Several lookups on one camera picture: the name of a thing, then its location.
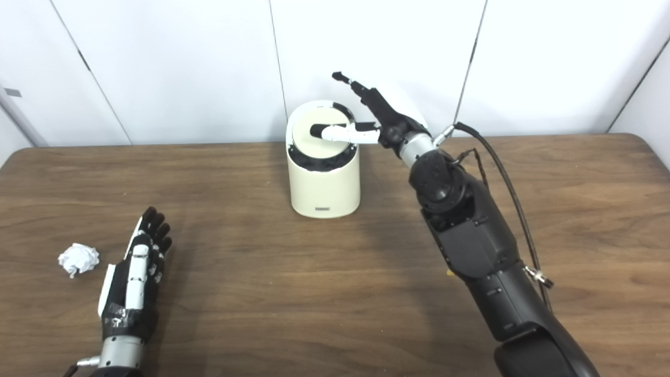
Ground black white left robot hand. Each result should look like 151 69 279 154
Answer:
98 206 173 343

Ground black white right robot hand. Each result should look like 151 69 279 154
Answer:
310 71 432 158

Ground white paper ball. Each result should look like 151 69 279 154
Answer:
58 243 100 279

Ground round cream bin lid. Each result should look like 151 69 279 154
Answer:
291 105 354 157

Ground cream-colored bin body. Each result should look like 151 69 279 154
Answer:
286 100 361 219

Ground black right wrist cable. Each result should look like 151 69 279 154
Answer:
433 121 555 315

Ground grey wall corner post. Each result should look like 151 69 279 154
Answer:
0 84 50 147

